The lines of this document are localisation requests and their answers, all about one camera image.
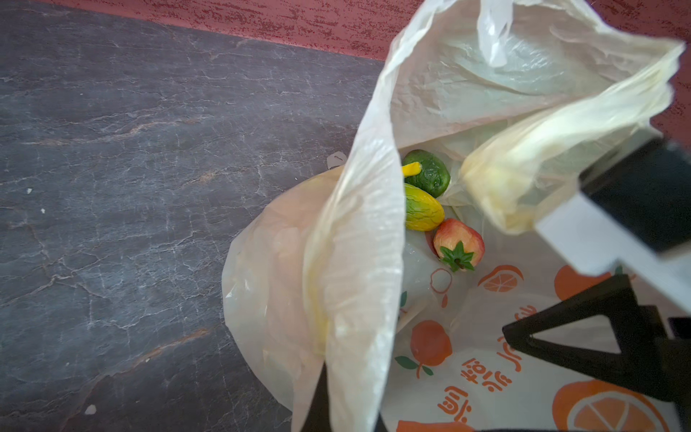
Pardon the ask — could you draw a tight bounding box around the yellow banana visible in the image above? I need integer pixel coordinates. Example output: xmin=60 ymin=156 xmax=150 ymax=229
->
xmin=401 ymin=162 xmax=422 ymax=178

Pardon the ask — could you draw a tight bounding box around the green lime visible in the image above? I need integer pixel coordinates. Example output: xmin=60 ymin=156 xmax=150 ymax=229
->
xmin=402 ymin=149 xmax=451 ymax=198

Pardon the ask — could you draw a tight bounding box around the printed translucent plastic bag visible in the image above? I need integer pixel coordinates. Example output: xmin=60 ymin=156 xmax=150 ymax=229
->
xmin=222 ymin=1 xmax=690 ymax=431

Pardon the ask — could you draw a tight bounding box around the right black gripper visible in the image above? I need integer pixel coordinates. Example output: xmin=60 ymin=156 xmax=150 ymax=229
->
xmin=502 ymin=275 xmax=690 ymax=431

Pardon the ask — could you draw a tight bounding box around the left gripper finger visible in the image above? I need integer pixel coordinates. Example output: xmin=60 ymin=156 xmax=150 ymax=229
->
xmin=299 ymin=361 xmax=390 ymax=432

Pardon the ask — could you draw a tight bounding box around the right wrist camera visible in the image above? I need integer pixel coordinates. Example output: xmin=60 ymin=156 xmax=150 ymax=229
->
xmin=534 ymin=131 xmax=690 ymax=312

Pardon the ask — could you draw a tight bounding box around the red strawberry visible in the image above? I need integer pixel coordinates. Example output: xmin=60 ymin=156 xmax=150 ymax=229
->
xmin=433 ymin=219 xmax=485 ymax=272

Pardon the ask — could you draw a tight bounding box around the yellow green mango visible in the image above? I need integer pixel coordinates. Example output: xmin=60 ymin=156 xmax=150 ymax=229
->
xmin=404 ymin=184 xmax=444 ymax=232

